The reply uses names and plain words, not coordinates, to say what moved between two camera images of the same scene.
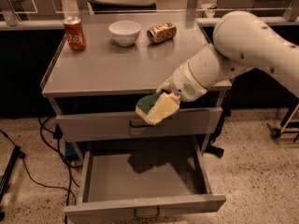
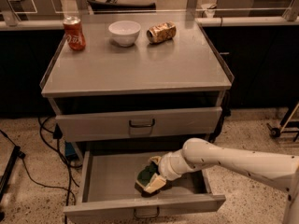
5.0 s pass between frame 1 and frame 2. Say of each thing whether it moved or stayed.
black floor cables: stayed
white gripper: moved
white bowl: stayed
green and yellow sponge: moved
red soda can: stayed
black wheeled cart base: stayed
